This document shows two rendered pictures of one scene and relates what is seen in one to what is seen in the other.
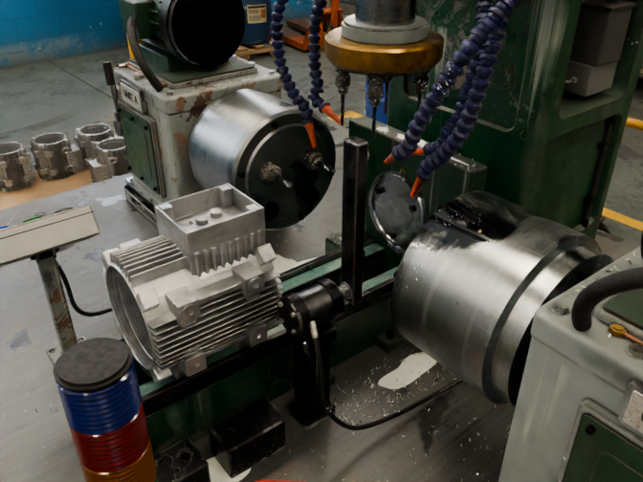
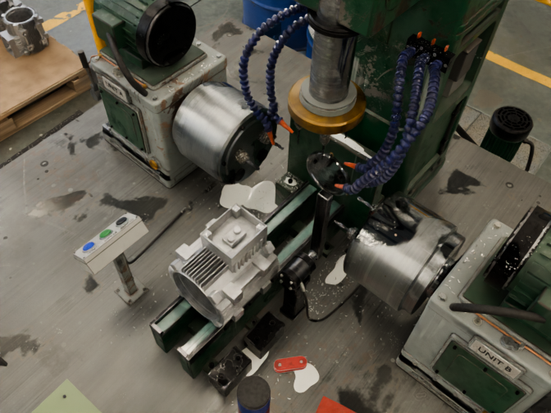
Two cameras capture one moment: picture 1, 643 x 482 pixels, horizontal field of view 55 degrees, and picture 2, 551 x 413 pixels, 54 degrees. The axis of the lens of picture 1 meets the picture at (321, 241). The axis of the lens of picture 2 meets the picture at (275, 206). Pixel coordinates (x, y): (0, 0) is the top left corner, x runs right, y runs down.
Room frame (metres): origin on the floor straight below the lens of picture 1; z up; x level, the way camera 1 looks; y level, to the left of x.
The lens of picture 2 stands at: (0.06, 0.23, 2.18)
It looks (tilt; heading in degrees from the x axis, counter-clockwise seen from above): 53 degrees down; 347
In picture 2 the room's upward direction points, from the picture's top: 2 degrees clockwise
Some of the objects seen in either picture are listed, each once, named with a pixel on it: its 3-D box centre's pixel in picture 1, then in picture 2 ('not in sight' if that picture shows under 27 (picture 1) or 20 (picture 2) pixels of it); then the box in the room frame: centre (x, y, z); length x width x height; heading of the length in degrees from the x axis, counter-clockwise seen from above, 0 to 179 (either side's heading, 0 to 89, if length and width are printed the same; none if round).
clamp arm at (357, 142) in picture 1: (352, 226); (319, 228); (0.75, -0.04, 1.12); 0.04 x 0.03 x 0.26; 128
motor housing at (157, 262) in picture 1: (192, 292); (224, 269); (0.74, 0.19, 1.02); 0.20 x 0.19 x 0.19; 128
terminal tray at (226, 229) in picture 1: (210, 229); (234, 238); (0.77, 0.16, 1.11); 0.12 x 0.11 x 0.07; 128
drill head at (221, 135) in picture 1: (249, 150); (213, 124); (1.22, 0.15, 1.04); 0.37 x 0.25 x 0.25; 38
